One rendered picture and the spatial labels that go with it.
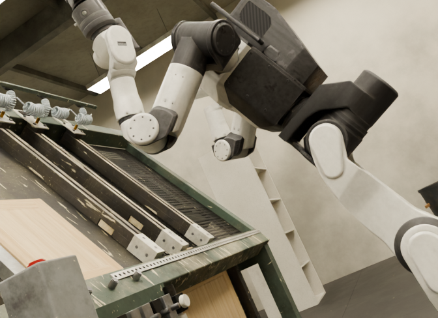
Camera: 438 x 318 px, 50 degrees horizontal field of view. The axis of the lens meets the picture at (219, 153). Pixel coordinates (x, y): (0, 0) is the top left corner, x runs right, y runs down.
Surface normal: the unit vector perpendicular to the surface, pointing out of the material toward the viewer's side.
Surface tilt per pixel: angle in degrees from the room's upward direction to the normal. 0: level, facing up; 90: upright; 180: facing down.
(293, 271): 90
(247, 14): 90
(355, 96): 90
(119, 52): 94
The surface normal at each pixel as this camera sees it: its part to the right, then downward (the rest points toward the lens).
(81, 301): 0.84, -0.45
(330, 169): -0.39, -0.05
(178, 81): -0.08, -0.20
